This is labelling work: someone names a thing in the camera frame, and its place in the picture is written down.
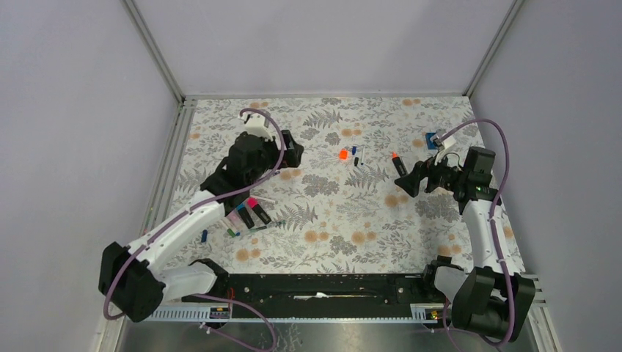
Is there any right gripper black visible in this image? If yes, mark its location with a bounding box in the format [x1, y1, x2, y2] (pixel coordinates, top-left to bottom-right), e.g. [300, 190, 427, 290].
[394, 149, 468, 198]

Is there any black highlighter orange cap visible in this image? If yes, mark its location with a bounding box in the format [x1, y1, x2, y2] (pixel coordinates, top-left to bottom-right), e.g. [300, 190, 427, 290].
[392, 153, 408, 177]

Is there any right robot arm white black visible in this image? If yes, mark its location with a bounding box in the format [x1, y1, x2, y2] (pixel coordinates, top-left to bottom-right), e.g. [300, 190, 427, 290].
[392, 147, 535, 343]

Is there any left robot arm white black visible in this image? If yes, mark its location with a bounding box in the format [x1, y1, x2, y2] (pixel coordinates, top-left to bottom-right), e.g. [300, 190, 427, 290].
[98, 130, 304, 323]

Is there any blue box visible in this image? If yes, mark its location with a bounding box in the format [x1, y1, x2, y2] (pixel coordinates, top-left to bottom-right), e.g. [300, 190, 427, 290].
[425, 132, 439, 150]

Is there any white grey marker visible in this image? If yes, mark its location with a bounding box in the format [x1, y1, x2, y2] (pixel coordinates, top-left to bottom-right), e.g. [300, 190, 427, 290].
[255, 196, 277, 204]

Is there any black highlighter pink cap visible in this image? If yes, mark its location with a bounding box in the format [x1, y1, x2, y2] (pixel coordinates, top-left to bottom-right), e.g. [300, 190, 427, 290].
[246, 197, 272, 224]

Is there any black highlighter blue cap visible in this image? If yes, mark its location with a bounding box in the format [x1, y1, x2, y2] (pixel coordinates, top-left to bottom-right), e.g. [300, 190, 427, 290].
[236, 203, 255, 230]

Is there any floral patterned table mat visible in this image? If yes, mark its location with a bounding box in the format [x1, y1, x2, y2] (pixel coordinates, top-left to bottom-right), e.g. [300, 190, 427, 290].
[168, 96, 483, 274]

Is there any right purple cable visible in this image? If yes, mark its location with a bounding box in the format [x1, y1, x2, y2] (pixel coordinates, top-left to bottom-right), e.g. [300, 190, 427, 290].
[437, 117, 517, 352]

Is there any purple cable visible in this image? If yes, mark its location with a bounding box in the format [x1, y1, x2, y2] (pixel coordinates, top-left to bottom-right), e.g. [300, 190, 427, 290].
[437, 117, 517, 352]
[102, 107, 288, 352]

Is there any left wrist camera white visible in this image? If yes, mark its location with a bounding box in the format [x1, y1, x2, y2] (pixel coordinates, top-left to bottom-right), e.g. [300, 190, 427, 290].
[239, 112, 271, 141]

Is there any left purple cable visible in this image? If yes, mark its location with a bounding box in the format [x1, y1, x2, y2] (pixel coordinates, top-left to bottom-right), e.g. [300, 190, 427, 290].
[102, 107, 288, 352]

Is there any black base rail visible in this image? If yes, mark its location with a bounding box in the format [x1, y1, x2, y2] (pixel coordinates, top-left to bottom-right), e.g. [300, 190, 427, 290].
[182, 274, 445, 320]

